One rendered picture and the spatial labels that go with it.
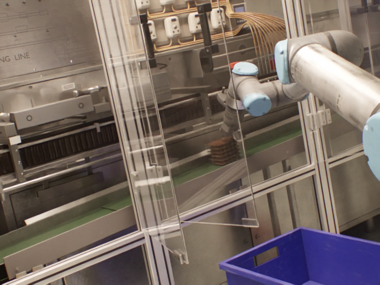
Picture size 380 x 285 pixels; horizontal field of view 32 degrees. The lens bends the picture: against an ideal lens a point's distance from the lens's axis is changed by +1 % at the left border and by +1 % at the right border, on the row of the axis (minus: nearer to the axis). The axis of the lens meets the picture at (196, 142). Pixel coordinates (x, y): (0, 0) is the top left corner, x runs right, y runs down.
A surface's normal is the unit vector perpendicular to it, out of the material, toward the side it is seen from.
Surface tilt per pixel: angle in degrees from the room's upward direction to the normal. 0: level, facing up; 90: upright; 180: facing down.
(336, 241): 90
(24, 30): 90
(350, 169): 90
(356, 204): 90
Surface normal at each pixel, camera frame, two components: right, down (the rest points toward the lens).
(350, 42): 0.57, -0.37
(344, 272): -0.80, 0.26
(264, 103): 0.18, 0.66
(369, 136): -0.94, 0.25
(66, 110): 0.59, 0.04
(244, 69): 0.14, -0.82
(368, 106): -0.83, -0.40
